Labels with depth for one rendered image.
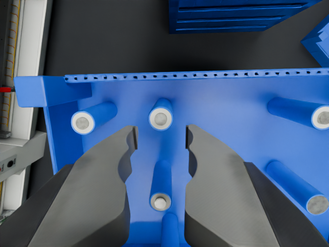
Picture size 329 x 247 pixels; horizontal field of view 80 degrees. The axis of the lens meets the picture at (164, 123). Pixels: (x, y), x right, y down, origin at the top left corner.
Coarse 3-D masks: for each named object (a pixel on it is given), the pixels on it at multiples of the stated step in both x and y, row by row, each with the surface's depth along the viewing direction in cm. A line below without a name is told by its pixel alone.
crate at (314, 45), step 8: (328, 16) 60; (320, 24) 61; (328, 24) 57; (312, 32) 61; (320, 32) 56; (328, 32) 62; (304, 40) 61; (312, 40) 59; (320, 40) 56; (328, 40) 63; (312, 48) 61; (320, 48) 59; (328, 48) 63; (320, 56) 61; (328, 56) 59; (320, 64) 64; (328, 64) 61
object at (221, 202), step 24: (192, 144) 10; (216, 144) 10; (192, 168) 10; (216, 168) 8; (240, 168) 8; (192, 192) 7; (216, 192) 7; (240, 192) 7; (192, 216) 6; (216, 216) 6; (240, 216) 6; (264, 216) 6; (192, 240) 7; (216, 240) 6; (240, 240) 6; (264, 240) 6
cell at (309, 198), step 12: (276, 168) 20; (288, 168) 19; (276, 180) 19; (288, 180) 18; (300, 180) 17; (288, 192) 17; (300, 192) 16; (312, 192) 15; (300, 204) 16; (312, 204) 15; (324, 204) 15
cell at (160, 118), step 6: (156, 102) 18; (162, 102) 16; (168, 102) 18; (156, 108) 14; (162, 108) 14; (168, 108) 14; (150, 114) 14; (156, 114) 14; (162, 114) 14; (168, 114) 14; (150, 120) 14; (156, 120) 14; (162, 120) 14; (168, 120) 14; (156, 126) 14; (162, 126) 14; (168, 126) 14
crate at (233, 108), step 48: (48, 96) 13; (96, 96) 20; (144, 96) 20; (192, 96) 20; (240, 96) 20; (288, 96) 20; (144, 144) 21; (240, 144) 21; (288, 144) 21; (144, 192) 22; (144, 240) 24
